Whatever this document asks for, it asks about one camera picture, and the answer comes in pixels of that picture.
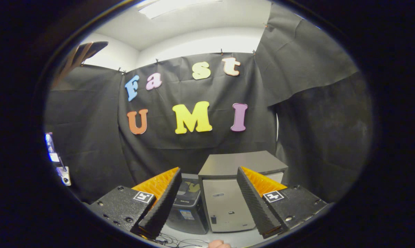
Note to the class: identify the white and blue device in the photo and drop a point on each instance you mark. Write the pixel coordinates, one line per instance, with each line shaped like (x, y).
(64, 177)

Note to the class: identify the grey cabinet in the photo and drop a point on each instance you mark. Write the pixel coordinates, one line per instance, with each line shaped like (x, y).
(224, 206)

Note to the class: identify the dark grey washing machine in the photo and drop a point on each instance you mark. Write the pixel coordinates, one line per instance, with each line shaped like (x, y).
(188, 220)

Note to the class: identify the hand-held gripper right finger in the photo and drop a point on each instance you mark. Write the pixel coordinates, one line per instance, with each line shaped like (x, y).
(255, 203)

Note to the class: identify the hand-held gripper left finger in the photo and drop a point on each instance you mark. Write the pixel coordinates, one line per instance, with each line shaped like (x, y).
(164, 206)

